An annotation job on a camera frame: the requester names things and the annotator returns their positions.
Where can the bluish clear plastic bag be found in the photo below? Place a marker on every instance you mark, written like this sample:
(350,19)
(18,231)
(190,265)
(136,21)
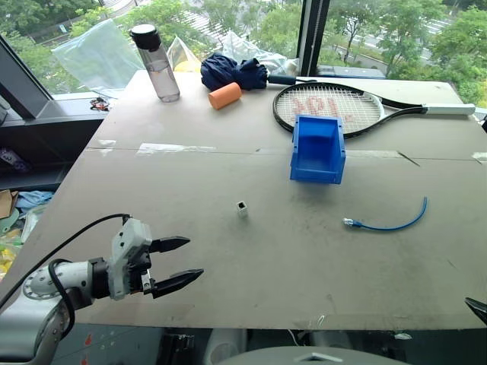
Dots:
(95,57)

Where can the clear crumpled plastic bag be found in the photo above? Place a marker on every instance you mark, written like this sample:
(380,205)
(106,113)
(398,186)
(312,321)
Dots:
(243,47)

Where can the navy folded umbrella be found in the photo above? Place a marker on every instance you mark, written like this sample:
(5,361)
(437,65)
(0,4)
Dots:
(228,70)

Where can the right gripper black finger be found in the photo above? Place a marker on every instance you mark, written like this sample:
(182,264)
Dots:
(480,308)

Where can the orange foam cylinder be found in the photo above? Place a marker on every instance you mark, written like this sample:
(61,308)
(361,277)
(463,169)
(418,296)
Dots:
(224,96)

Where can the purple patterned item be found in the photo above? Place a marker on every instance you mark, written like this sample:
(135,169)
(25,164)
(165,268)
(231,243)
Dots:
(11,159)

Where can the blue plastic storage bin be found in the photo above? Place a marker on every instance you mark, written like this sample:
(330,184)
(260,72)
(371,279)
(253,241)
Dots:
(316,175)

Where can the small red and black gadget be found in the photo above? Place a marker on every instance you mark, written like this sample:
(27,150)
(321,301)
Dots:
(100,104)

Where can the light blue cloth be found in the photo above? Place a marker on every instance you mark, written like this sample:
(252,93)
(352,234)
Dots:
(34,199)

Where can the black and white tennis racket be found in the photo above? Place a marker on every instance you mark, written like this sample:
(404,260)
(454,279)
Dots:
(449,110)

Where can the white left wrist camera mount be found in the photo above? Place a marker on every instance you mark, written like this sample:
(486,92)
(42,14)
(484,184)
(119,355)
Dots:
(127,235)

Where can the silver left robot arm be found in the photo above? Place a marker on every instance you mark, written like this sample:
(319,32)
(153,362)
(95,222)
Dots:
(23,327)

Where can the brown cardboard piece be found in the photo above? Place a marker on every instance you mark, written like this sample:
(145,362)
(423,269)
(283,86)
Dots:
(7,203)

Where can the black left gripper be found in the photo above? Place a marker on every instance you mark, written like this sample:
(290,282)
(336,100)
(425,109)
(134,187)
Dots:
(139,270)

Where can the slanted dark window frame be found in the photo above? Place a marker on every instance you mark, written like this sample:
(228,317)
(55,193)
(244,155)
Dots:
(23,83)

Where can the yellow plastic bag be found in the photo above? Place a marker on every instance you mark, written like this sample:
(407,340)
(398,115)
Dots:
(186,62)

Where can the white rounded shape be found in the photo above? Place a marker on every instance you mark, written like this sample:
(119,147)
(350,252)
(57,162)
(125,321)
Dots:
(224,348)

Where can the clear bottle with black cap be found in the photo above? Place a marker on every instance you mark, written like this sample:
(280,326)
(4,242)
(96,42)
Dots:
(163,76)

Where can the black window frame post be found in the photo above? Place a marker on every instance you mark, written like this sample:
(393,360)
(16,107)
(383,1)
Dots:
(312,38)

